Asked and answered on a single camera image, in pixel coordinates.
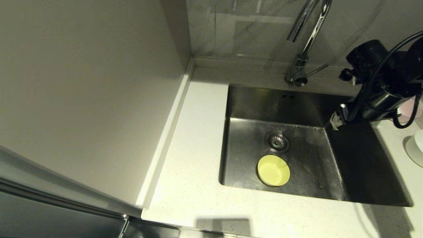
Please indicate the grey metal appliance door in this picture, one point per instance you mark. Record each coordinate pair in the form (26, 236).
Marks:
(49, 215)

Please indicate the pink plastic bowl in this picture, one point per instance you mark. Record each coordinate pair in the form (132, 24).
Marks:
(409, 107)

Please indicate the stainless steel sink basin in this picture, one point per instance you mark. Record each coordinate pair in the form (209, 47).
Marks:
(257, 132)

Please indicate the chrome gooseneck kitchen faucet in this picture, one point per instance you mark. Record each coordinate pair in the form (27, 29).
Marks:
(299, 67)

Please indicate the beige cabinet side panel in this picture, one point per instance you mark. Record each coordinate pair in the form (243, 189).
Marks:
(82, 82)

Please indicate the white plastic bowl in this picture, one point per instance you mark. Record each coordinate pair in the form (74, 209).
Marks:
(416, 148)

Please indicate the round metal drain strainer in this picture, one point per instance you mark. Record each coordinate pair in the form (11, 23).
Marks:
(277, 142)

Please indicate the yellow plastic bowl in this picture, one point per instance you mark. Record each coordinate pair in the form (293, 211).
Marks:
(273, 170)

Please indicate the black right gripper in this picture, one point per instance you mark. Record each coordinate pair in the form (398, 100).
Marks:
(376, 100)

